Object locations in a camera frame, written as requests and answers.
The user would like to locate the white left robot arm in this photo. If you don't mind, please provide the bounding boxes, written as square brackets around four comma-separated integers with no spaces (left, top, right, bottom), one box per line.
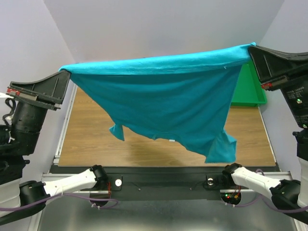
[0,70,108,225]

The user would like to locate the green plastic bin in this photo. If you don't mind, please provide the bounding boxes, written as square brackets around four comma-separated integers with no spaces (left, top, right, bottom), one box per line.
[231,62,267,107]

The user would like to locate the left side aluminium rail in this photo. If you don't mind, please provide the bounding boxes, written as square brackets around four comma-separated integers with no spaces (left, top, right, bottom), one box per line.
[52,84,77,165]

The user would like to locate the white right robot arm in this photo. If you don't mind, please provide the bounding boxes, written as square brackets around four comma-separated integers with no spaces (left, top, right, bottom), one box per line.
[221,46,308,224]

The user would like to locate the turquoise t shirt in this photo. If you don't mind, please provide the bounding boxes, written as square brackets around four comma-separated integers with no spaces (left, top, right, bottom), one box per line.
[62,42,256,163]

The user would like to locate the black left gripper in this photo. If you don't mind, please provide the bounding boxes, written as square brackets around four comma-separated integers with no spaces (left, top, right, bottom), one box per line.
[17,65,81,150]

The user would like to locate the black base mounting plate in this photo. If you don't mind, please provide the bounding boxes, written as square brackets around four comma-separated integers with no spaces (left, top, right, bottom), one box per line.
[49,166,281,202]

